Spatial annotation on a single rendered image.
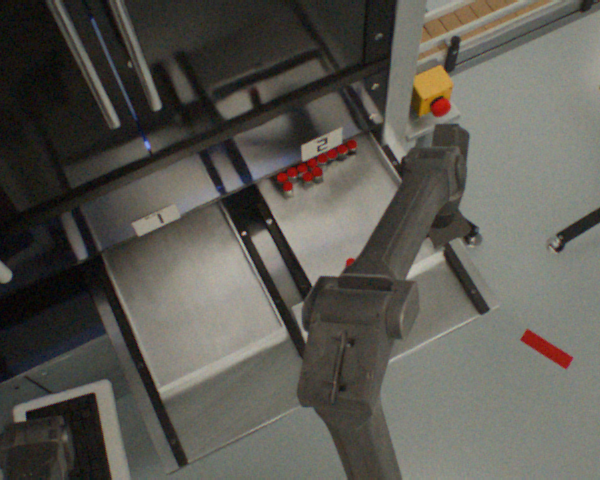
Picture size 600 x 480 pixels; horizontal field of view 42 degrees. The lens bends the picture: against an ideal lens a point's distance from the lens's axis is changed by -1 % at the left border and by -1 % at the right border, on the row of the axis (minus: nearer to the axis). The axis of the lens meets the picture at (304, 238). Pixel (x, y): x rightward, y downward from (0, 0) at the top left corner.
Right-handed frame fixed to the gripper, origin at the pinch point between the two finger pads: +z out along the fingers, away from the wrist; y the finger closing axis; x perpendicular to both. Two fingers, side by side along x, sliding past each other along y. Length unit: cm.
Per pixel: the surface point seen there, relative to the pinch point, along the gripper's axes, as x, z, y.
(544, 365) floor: -41, 109, -19
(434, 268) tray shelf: -2.8, 20.3, -0.4
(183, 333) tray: 46, 19, 9
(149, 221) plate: 43, 5, 27
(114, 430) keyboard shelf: 66, 27, 0
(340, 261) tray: 13.0, 19.9, 9.0
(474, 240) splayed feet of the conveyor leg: -43, 108, 25
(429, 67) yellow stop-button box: -18.3, 5.6, 32.5
